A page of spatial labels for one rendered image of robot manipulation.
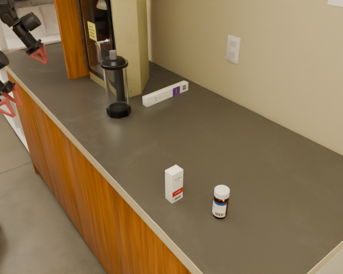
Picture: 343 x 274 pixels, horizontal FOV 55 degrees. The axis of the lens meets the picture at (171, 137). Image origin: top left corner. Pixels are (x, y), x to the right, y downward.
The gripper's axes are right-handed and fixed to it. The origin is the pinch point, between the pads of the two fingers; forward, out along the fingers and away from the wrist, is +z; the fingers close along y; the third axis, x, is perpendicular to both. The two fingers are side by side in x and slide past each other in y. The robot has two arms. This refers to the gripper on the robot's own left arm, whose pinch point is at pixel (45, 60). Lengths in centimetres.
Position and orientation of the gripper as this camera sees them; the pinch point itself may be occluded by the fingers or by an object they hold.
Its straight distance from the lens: 179.9
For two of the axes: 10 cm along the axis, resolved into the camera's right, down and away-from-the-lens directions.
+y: -1.1, -5.4, 8.4
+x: -8.7, 4.7, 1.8
